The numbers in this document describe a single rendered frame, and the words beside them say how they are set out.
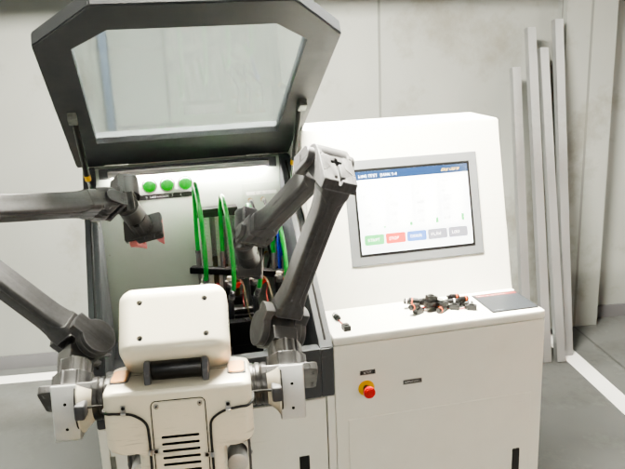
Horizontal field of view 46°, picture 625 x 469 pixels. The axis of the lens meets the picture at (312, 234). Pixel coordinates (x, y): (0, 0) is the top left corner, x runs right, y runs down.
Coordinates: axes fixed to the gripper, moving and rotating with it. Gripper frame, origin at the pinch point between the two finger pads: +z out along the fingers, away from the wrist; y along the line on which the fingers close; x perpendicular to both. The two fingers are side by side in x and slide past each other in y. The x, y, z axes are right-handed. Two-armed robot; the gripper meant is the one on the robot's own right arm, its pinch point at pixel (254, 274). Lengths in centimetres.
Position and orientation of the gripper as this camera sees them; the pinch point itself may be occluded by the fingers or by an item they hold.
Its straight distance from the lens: 204.4
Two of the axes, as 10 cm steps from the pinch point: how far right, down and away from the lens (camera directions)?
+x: -10.0, 0.3, 0.5
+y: 0.0, -8.8, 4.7
